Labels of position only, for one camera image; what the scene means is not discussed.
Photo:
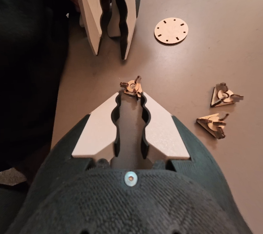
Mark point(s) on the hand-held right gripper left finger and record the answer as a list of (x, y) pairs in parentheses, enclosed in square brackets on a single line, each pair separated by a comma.
[(96, 135)]

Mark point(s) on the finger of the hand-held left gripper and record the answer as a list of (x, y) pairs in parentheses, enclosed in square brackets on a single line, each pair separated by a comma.
[(90, 10), (129, 16)]

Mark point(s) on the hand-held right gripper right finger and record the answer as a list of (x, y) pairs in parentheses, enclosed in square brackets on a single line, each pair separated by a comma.
[(164, 135)]

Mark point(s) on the wooden triangle part with pegs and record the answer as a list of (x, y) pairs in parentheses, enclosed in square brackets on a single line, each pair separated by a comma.
[(223, 96), (132, 87), (212, 124)]

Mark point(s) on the round slotted wooden disc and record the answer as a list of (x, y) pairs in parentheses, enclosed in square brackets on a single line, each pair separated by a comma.
[(171, 31)]

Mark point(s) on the person's dark clothing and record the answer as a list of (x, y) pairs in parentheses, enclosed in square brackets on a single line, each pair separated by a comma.
[(28, 63)]

